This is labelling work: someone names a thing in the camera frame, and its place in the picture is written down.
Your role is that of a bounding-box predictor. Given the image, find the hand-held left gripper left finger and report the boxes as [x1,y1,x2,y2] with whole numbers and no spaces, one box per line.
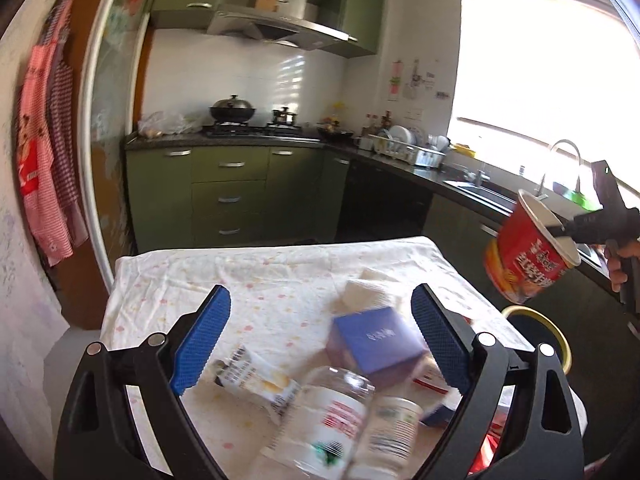
[52,284,236,480]

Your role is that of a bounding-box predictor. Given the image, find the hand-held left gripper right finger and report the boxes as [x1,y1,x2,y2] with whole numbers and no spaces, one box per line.
[410,283,587,480]

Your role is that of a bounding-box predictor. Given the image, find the red and white carton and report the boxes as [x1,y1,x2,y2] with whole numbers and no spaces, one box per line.
[411,355,463,426]

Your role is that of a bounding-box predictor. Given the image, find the red instant noodle cup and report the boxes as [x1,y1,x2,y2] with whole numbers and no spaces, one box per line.
[482,189,583,305]

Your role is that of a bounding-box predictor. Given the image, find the white wrapper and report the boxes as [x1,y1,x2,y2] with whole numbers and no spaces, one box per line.
[212,346,301,418]

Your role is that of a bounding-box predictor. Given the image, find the purple cardboard box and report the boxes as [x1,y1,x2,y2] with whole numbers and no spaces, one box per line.
[326,307,432,391]

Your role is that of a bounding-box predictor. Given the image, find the yellow-rimmed blue bin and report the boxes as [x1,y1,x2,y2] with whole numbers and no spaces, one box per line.
[500,304,573,376]

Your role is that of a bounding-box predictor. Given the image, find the small white jar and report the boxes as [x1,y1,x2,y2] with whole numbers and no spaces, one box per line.
[347,396,424,480]

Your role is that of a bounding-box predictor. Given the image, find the clear plastic bottle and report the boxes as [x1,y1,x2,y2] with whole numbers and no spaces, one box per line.
[260,366,376,480]

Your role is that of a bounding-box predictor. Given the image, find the person's right hand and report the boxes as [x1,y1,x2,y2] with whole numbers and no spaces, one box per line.
[604,240,640,291]

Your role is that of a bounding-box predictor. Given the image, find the green plastic container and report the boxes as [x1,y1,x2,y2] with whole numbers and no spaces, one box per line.
[565,190,601,211]

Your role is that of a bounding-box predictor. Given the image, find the tall chrome faucet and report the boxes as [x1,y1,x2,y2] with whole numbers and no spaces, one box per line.
[535,139,583,198]

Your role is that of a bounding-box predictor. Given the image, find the white dotted tablecloth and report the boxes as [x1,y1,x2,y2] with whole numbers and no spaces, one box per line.
[100,236,531,480]

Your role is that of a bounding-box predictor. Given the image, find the crumpled white tissue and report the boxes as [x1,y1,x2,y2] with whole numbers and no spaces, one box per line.
[342,268,401,311]

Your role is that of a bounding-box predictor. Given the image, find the steel kitchen sink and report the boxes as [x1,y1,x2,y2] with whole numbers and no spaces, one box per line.
[445,180,521,211]

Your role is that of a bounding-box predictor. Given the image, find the red plastic bag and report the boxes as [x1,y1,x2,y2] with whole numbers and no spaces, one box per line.
[467,395,508,478]

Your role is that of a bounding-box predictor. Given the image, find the green base cabinets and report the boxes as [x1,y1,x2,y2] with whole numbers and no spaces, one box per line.
[125,142,640,311]

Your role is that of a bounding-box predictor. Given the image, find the bright window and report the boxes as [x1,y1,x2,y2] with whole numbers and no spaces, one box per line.
[447,0,640,201]

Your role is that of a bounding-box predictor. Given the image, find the white dish rack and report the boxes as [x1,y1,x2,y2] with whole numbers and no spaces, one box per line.
[367,125,446,168]

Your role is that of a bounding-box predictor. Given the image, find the black gas stove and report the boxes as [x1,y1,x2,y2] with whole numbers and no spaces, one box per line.
[202,121,303,137]

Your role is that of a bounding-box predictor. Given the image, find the clear plastic bag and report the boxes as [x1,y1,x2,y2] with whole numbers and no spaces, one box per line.
[137,111,201,138]

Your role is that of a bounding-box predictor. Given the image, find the black lidded wok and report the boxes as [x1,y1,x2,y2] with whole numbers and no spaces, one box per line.
[209,94,257,123]

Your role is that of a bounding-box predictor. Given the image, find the frosted glass sliding door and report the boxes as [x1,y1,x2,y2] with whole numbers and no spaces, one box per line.
[80,0,166,291]

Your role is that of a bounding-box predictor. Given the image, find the dark red gingham apron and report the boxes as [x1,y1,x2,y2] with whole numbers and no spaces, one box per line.
[47,0,91,248]

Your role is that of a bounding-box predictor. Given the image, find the green upper cabinets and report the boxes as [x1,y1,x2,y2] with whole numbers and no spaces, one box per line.
[150,0,386,58]

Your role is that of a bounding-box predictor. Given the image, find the steel range hood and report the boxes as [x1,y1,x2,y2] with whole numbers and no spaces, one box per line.
[206,4,358,52]

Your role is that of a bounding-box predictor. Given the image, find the wall poster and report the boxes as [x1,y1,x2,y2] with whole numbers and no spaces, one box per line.
[387,57,403,101]
[404,59,423,101]

